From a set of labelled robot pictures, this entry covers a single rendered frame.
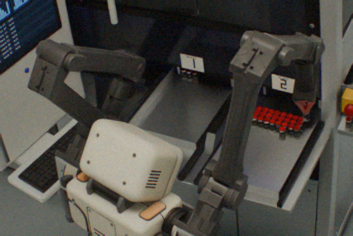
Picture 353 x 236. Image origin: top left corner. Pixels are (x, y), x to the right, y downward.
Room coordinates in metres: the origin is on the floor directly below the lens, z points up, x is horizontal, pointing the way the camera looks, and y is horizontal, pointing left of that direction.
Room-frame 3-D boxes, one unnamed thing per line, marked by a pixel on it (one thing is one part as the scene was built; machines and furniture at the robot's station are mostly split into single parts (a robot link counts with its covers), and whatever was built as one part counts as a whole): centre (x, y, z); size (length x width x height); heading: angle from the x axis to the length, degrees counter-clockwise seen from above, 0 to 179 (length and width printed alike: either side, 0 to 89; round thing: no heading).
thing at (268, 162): (1.73, -0.25, 0.90); 0.34 x 0.26 x 0.04; 147
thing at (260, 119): (1.83, -0.31, 0.90); 0.18 x 0.02 x 0.05; 57
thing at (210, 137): (1.75, -0.05, 0.91); 0.14 x 0.03 x 0.06; 147
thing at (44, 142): (2.00, 0.46, 0.79); 0.45 x 0.28 x 0.03; 137
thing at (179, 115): (2.01, -0.02, 0.90); 0.34 x 0.26 x 0.04; 147
